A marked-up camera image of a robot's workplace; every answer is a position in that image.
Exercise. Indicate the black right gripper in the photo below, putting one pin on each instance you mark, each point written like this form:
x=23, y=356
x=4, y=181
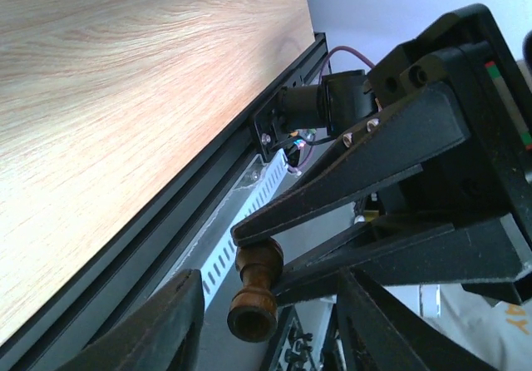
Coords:
x=457, y=110

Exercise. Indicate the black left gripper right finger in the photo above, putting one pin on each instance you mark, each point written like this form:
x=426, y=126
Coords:
x=379, y=332

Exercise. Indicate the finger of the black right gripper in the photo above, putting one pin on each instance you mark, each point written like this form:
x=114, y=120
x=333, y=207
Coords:
x=403, y=252

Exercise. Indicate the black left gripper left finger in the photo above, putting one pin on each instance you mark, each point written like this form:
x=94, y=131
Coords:
x=163, y=334

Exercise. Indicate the dark chess piece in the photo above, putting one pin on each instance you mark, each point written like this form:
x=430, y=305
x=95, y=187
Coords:
x=253, y=313

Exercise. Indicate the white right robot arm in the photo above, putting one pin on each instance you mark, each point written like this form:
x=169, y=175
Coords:
x=338, y=103

